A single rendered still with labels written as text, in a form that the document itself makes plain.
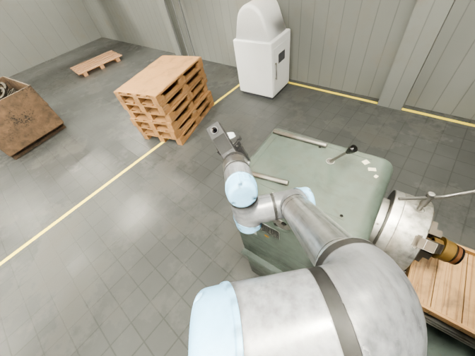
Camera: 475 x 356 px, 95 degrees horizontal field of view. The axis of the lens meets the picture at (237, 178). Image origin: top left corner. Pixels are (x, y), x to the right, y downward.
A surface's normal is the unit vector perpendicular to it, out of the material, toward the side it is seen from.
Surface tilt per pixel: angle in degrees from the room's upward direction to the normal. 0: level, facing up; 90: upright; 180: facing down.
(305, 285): 32
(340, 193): 0
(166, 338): 0
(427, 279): 0
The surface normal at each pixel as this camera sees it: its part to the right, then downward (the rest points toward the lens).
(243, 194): 0.11, 0.53
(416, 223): -0.31, -0.40
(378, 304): 0.11, -0.73
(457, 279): -0.15, -0.63
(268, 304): -0.18, -0.86
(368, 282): 0.07, -0.91
